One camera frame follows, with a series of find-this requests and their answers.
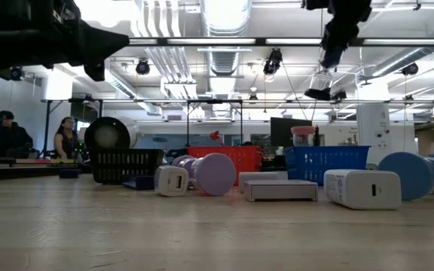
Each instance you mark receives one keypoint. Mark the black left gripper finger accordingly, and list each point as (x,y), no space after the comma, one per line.
(98,50)
(100,37)

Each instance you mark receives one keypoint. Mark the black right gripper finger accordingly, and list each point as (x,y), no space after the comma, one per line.
(350,34)
(332,49)

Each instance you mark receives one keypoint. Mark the black capped hourglass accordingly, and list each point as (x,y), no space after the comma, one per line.
(316,95)

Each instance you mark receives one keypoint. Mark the pink capped hourglass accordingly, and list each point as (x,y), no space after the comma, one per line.
(303,130)

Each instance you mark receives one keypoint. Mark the small blue capped hourglass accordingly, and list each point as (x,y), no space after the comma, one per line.
(160,140)

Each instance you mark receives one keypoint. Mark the small black rectangular box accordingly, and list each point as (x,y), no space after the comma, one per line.
(69,174)
(141,183)

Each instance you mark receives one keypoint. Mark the large white wall charger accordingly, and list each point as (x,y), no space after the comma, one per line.
(352,190)

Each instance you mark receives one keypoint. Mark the white box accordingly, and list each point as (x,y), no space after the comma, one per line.
(281,191)
(262,175)

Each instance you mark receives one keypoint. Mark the large blue capped hourglass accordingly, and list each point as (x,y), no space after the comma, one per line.
(405,175)

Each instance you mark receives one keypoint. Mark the black ceiling spotlight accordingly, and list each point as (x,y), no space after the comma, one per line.
(142,67)
(16,73)
(340,96)
(411,69)
(273,60)

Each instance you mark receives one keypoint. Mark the black computer monitor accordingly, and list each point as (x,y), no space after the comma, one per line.
(281,131)

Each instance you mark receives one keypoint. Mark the person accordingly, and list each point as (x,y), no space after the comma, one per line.
(11,139)
(66,143)

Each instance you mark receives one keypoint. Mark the blue plastic basket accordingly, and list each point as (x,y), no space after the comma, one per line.
(315,162)

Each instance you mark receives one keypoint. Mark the black plastic basket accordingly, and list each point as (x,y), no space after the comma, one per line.
(126,162)

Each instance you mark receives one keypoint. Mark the red plastic basket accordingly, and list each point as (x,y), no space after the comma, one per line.
(247,158)

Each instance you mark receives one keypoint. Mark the small red background object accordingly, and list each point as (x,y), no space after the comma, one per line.
(214,135)

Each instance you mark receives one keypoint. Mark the small white cube charger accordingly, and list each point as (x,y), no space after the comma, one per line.
(168,180)

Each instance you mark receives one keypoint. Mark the purple capped hourglass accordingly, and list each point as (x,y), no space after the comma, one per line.
(215,174)

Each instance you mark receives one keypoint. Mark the black overhead frame beam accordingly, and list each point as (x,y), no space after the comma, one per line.
(261,41)

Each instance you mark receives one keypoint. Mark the silver ventilation duct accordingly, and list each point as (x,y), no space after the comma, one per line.
(226,19)

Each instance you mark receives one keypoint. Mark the black background rig frame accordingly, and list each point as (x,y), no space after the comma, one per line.
(214,101)

